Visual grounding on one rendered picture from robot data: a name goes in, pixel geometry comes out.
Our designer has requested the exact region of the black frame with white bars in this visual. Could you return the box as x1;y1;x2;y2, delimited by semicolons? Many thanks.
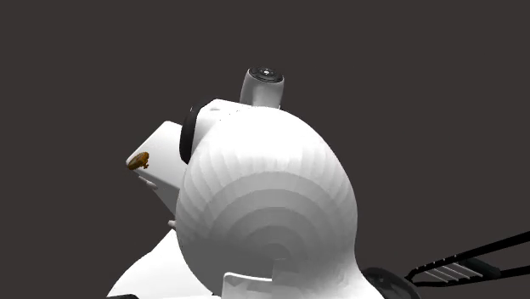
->
404;230;530;289

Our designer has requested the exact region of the small brown figure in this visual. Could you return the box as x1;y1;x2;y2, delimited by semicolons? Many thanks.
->
127;151;150;172

